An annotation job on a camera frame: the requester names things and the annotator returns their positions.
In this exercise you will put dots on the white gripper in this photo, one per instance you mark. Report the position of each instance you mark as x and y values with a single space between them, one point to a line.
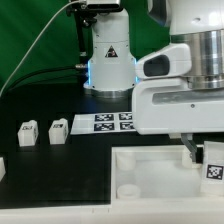
166 106

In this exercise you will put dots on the white square tabletop part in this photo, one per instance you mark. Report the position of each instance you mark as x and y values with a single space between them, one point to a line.
155 172

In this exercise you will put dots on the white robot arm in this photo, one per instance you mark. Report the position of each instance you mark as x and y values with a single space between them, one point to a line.
197 23

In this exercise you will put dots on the marker sheet with tags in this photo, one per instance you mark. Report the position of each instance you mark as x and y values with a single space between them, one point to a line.
102 123

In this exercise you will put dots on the white block left edge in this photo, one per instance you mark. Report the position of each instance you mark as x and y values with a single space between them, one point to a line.
2 168

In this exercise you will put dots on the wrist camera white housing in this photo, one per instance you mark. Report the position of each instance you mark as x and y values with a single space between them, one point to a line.
171 61

